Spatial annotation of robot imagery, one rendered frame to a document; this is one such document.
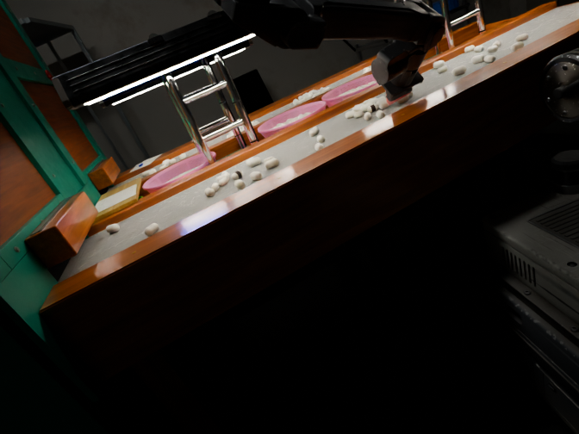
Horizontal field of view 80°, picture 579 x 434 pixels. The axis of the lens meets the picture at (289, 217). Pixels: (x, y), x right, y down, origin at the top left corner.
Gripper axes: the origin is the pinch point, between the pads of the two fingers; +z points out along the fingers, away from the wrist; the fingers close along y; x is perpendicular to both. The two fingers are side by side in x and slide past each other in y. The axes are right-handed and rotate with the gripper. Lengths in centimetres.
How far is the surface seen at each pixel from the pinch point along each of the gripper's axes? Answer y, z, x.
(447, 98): 1.0, -17.4, 13.8
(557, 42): -31.3, -17.6, 14.1
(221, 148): 42, 40, -33
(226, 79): 34.4, 5.2, -32.4
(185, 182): 59, 14, -13
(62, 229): 83, -13, -1
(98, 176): 86, 38, -43
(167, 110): 48, 203, -192
